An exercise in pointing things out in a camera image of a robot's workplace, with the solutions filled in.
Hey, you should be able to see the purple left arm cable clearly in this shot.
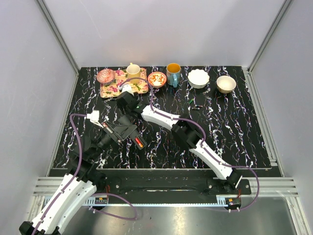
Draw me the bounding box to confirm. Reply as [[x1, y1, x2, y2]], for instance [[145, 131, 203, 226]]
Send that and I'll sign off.
[[30, 114, 138, 235]]

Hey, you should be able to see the connector box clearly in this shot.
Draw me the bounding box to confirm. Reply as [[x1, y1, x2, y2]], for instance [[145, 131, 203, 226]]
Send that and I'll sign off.
[[225, 198, 242, 208], [94, 195, 108, 205]]

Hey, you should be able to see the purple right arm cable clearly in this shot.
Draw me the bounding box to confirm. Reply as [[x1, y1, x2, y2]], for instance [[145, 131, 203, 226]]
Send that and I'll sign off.
[[117, 77, 260, 212]]

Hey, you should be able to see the floral rectangular tray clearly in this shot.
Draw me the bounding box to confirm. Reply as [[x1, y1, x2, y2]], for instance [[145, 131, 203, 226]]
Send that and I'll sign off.
[[99, 68, 150, 99]]

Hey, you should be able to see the left connector box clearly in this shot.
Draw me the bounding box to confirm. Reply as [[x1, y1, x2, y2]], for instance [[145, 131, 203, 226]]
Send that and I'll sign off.
[[94, 195, 108, 205]]

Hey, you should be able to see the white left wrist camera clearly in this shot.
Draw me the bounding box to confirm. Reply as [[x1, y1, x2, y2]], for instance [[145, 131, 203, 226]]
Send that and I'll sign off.
[[86, 110, 103, 128]]

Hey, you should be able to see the beige round bowl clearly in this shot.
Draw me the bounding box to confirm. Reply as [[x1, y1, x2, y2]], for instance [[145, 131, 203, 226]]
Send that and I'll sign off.
[[216, 75, 237, 94]]

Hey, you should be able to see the black remote control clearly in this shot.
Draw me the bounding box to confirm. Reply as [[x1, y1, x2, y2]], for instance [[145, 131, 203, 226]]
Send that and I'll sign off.
[[131, 134, 147, 150]]

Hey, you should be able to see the right connector box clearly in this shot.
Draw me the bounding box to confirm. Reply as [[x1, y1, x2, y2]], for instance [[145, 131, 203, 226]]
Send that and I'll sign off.
[[225, 198, 242, 208]]

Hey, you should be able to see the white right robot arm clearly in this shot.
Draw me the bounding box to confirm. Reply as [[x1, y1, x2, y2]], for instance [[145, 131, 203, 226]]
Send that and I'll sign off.
[[117, 92, 242, 194]]

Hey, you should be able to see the yellow mug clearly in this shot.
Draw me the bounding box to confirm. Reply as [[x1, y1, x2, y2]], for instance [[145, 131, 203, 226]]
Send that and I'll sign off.
[[126, 63, 141, 84]]

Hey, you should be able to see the blue mug orange inside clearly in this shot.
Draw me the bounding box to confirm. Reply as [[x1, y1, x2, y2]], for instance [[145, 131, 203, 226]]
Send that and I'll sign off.
[[166, 63, 181, 88]]

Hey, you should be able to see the white scalloped bowl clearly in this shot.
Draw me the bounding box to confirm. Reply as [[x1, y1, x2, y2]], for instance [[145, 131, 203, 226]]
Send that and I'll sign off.
[[187, 69, 210, 89]]

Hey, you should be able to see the pink patterned bowl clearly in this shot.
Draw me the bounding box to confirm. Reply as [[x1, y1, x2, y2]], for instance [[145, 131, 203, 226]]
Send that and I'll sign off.
[[96, 69, 115, 85]]

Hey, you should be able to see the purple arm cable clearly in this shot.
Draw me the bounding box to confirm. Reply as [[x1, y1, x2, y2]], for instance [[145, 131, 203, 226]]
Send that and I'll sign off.
[[30, 114, 138, 235], [117, 77, 260, 212]]

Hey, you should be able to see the red orange battery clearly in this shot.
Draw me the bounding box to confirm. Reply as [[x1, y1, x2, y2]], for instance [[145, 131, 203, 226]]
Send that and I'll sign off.
[[135, 138, 144, 148]]

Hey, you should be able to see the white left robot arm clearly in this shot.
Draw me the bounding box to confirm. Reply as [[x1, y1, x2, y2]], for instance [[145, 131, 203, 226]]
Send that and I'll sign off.
[[19, 114, 146, 235]]

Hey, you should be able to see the orange floral small bowl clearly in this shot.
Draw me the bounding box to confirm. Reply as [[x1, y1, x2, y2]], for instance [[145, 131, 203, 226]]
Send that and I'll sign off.
[[147, 71, 167, 88]]

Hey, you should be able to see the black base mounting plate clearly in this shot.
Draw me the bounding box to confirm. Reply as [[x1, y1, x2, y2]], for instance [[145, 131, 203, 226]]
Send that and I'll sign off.
[[100, 169, 252, 196]]

